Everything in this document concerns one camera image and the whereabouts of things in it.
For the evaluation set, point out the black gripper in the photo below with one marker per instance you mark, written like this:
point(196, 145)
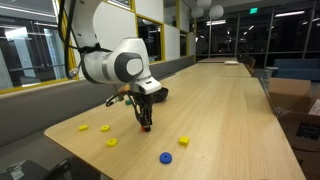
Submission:
point(144, 101)

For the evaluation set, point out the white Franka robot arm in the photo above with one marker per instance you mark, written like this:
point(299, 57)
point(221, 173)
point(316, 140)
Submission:
point(113, 60)

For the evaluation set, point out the black bowl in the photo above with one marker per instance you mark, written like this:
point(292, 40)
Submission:
point(162, 95)

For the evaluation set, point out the yellow disc with hole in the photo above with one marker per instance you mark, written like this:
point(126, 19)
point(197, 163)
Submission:
point(112, 142)
point(105, 128)

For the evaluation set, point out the blue disc with hole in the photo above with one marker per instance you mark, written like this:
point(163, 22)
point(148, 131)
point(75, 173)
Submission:
point(165, 157)

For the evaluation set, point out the yellow cube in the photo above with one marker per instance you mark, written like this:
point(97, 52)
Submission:
point(183, 140)

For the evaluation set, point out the small yellow square block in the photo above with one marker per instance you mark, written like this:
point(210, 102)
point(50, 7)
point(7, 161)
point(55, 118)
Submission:
point(83, 127)

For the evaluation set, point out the light wooden table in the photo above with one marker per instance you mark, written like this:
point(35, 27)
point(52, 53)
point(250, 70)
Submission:
point(218, 60)
point(216, 70)

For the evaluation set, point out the grey upholstered bench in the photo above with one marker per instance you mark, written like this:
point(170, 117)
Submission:
point(40, 110)

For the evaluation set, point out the white globe lamp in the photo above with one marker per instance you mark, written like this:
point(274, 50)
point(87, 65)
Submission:
point(197, 12)
point(204, 2)
point(216, 11)

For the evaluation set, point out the dark wooden chair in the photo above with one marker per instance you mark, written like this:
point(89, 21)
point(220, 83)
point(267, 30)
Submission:
point(250, 63)

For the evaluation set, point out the linear ceiling light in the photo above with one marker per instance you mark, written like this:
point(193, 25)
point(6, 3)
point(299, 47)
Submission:
point(289, 13)
point(216, 22)

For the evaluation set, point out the black equipment case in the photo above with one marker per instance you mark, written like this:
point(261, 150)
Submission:
point(33, 170)

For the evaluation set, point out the yellow framed glass window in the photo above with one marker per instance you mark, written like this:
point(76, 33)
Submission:
point(33, 50)

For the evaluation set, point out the white stool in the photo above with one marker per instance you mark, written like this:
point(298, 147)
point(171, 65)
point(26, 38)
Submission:
point(271, 70)

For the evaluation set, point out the green exit sign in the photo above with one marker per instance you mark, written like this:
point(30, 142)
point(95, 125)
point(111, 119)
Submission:
point(253, 10)

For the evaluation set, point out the cardboard box with label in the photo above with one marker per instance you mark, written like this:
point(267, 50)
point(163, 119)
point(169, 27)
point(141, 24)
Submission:
point(300, 133)

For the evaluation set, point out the blue sofa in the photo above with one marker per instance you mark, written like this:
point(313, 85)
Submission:
point(296, 68)

